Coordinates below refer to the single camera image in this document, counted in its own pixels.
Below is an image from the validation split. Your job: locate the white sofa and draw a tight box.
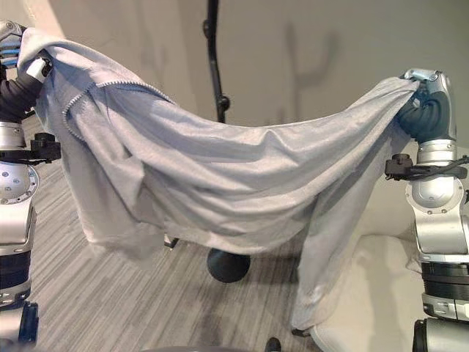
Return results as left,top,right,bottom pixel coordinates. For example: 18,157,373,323
291,137,469,352

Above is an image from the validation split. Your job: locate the light grey zip jacket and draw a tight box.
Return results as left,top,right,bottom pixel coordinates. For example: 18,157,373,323
17,27,422,330

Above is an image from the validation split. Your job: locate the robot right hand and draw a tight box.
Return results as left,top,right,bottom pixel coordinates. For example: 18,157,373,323
396,67,457,143

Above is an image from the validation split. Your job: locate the black metal clothes rack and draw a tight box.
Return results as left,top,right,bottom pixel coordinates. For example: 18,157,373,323
163,0,252,284

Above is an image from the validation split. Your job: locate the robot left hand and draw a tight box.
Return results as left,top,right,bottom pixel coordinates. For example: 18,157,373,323
0,20,53,124

